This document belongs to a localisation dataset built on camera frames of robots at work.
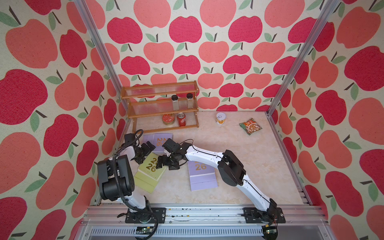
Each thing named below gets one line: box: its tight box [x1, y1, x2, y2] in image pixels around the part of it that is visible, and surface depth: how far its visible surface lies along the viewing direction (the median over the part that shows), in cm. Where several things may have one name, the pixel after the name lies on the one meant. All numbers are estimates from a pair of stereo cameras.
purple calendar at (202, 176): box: [188, 160, 218, 192], surface depth 85 cm
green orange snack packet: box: [239, 117, 263, 136], surface depth 110 cm
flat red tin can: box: [162, 113, 175, 125], surface depth 113 cm
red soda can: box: [176, 112, 187, 127], surface depth 107 cm
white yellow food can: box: [215, 112, 226, 125], surface depth 113 cm
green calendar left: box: [134, 152, 167, 194], surface depth 89 cm
